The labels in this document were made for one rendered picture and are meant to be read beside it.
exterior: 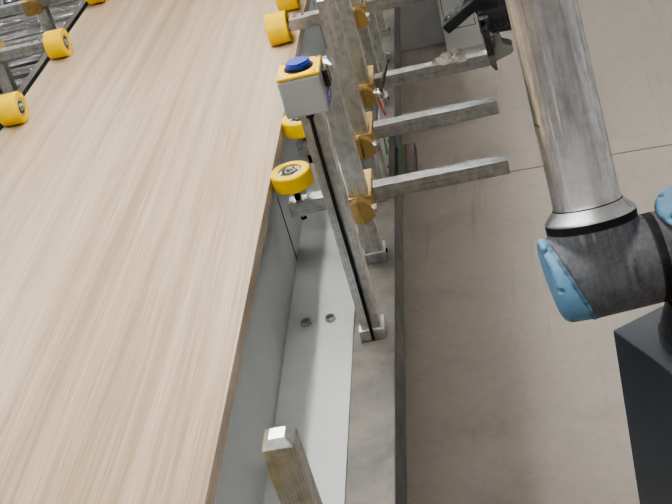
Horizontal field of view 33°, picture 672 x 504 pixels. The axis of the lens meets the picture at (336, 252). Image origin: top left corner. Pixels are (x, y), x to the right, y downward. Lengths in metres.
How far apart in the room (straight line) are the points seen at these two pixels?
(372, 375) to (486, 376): 1.11
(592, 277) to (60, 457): 0.86
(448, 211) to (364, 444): 2.07
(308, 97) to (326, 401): 0.57
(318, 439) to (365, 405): 0.13
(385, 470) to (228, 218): 0.62
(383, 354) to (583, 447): 0.90
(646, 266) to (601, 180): 0.15
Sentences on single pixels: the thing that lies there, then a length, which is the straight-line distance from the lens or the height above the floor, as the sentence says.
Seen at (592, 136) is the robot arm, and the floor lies 1.01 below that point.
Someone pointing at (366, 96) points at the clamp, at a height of 0.85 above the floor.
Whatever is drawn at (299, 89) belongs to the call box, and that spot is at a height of 1.20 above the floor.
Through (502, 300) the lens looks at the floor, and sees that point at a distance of 3.29.
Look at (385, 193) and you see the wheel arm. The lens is 2.20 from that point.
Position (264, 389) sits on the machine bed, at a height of 0.69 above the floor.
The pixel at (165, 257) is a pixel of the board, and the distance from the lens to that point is 2.06.
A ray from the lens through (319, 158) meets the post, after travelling 1.84.
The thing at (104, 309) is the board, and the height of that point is 0.90.
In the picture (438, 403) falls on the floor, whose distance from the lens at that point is 2.97.
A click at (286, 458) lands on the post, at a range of 1.21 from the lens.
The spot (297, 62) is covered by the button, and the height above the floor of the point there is 1.23.
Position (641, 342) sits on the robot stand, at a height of 0.60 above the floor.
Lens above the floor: 1.84
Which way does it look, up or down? 30 degrees down
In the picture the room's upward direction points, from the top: 16 degrees counter-clockwise
